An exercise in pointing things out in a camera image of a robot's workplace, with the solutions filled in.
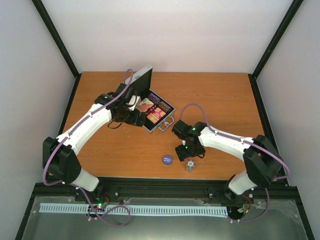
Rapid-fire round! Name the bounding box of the red card deck box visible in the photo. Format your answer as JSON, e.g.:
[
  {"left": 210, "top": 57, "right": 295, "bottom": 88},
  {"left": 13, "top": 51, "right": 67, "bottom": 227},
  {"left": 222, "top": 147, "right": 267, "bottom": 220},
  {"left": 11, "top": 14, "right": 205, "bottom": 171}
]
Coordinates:
[
  {"left": 135, "top": 98, "right": 154, "bottom": 112},
  {"left": 147, "top": 107, "right": 166, "bottom": 124}
]

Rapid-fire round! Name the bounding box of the grey poker chip stack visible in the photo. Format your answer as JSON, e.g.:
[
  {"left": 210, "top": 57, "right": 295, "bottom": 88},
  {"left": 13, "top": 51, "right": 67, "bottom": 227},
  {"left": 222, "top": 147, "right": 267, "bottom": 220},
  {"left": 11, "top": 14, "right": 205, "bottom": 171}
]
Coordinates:
[{"left": 185, "top": 160, "right": 196, "bottom": 173}]

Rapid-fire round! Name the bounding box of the aluminium poker case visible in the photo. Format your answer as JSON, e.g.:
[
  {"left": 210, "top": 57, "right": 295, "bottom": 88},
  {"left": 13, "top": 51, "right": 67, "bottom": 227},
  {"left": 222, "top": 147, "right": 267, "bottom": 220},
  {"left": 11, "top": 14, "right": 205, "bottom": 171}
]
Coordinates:
[{"left": 123, "top": 64, "right": 176, "bottom": 134}]

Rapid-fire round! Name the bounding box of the blue small blind button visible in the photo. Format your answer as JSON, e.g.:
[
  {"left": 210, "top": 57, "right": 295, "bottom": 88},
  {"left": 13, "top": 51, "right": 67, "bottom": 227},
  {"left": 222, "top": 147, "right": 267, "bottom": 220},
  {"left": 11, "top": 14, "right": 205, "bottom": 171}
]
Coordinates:
[{"left": 162, "top": 154, "right": 173, "bottom": 166}]

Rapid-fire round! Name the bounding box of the purple poker chip stack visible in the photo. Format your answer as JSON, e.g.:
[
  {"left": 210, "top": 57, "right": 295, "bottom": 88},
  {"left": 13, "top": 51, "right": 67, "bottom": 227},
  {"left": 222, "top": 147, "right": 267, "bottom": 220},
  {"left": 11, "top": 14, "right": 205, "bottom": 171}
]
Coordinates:
[{"left": 148, "top": 92, "right": 161, "bottom": 105}]

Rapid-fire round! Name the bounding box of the brown poker chip stack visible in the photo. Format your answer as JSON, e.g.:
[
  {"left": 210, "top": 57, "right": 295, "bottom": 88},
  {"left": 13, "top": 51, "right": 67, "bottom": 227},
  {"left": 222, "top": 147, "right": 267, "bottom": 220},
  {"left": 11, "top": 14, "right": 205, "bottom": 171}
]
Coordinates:
[{"left": 158, "top": 101, "right": 171, "bottom": 113}]

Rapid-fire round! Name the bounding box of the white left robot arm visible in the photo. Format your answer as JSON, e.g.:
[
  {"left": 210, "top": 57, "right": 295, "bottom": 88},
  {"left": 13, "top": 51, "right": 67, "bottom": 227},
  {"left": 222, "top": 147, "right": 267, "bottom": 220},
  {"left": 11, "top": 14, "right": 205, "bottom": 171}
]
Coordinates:
[{"left": 42, "top": 92, "right": 146, "bottom": 202}]

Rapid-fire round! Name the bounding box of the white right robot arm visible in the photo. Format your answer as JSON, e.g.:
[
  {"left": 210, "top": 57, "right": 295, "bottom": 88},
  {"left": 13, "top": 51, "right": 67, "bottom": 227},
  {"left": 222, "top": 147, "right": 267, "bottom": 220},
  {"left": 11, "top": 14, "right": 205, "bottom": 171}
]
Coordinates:
[{"left": 172, "top": 120, "right": 283, "bottom": 197}]

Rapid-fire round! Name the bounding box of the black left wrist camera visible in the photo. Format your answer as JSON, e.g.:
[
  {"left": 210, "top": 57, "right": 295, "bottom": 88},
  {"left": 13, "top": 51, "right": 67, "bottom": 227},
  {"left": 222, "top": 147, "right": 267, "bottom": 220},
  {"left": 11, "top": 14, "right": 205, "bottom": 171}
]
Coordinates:
[{"left": 115, "top": 83, "right": 141, "bottom": 109}]

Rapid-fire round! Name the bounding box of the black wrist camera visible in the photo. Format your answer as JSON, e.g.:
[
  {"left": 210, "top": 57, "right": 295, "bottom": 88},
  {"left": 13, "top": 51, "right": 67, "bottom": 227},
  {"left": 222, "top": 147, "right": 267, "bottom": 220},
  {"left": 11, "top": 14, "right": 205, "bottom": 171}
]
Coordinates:
[
  {"left": 171, "top": 120, "right": 192, "bottom": 140},
  {"left": 115, "top": 83, "right": 141, "bottom": 109}
]

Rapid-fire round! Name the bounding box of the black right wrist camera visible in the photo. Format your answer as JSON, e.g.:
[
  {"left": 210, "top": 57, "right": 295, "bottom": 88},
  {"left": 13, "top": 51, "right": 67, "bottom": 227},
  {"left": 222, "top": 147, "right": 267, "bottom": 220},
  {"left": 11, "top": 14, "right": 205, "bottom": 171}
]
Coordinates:
[{"left": 171, "top": 120, "right": 192, "bottom": 140}]

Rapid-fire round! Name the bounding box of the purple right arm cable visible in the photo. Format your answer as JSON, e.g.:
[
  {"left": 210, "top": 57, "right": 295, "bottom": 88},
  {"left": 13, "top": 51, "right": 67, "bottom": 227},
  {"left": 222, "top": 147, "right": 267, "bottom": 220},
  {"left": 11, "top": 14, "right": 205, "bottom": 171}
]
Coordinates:
[{"left": 178, "top": 102, "right": 292, "bottom": 223}]

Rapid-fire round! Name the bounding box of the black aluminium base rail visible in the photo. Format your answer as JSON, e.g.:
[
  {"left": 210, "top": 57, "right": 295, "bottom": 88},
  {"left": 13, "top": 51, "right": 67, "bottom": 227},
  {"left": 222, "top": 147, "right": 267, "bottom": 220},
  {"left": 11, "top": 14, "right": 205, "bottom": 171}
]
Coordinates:
[{"left": 32, "top": 176, "right": 301, "bottom": 205}]

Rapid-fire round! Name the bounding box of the light blue cable duct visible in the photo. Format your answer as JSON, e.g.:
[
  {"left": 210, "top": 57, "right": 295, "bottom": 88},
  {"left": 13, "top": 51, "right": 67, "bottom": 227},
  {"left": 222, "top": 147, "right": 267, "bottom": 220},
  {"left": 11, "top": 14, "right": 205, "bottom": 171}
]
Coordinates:
[{"left": 39, "top": 203, "right": 228, "bottom": 218}]

